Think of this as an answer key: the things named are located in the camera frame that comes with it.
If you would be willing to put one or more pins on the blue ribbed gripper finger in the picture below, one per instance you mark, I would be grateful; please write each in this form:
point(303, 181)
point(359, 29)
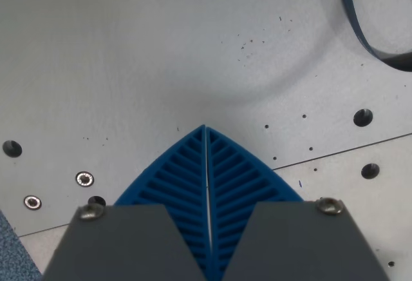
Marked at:
point(167, 178)
point(244, 178)

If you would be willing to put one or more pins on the silver socket head bolt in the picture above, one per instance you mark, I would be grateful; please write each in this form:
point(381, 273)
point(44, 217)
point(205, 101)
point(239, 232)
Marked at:
point(33, 202)
point(85, 178)

